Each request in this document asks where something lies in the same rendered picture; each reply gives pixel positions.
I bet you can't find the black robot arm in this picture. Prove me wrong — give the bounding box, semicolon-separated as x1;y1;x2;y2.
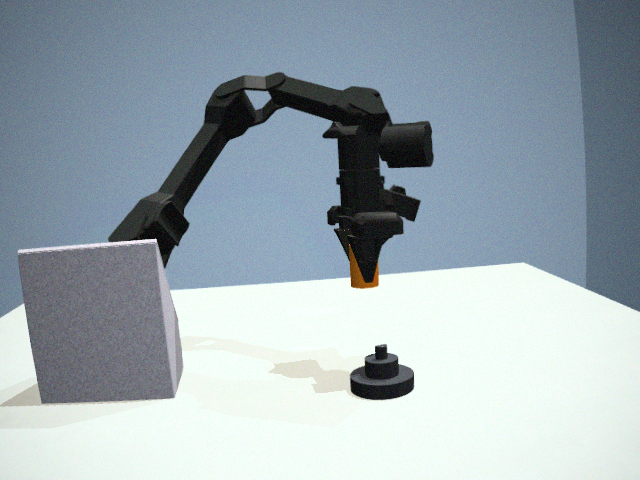
108;72;434;268

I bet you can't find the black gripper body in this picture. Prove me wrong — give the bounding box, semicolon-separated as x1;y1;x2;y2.
327;169;403;237

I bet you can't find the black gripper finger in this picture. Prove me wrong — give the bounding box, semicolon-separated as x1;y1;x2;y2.
334;228;352;261
347;235;394;283

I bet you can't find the grey round pedestal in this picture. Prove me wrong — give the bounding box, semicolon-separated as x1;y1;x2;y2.
350;343;415;400

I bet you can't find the orange knob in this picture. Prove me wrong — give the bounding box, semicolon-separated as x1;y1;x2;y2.
349;244;379;289

